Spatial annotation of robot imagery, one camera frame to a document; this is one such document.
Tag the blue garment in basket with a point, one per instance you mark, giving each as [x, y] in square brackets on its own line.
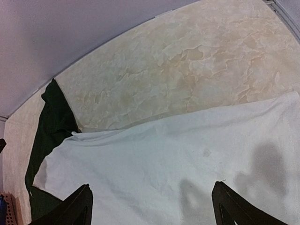
[3, 211]

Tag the white and green raglan shirt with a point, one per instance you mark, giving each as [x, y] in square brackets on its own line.
[162, 172]

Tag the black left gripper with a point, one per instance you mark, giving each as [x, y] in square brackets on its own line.
[2, 144]

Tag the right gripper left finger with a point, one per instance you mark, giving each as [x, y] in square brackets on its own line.
[74, 210]

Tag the pink plastic laundry basket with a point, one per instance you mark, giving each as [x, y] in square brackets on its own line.
[13, 215]

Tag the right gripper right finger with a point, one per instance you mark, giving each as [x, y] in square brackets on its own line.
[239, 208]

